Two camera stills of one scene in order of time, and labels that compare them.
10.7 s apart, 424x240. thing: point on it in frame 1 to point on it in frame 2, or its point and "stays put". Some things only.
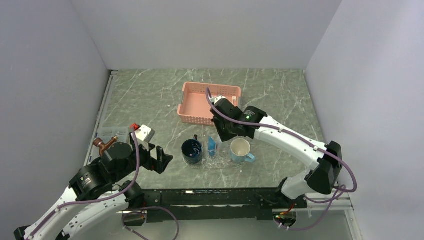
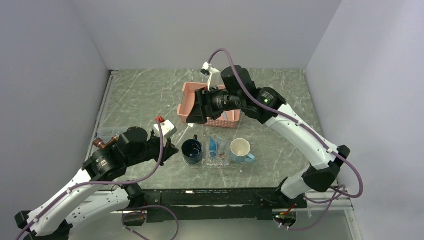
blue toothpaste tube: [212, 146] stays put
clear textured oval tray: [222, 159] stays put
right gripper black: [223, 136] to [203, 102]
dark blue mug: [192, 150] stays put
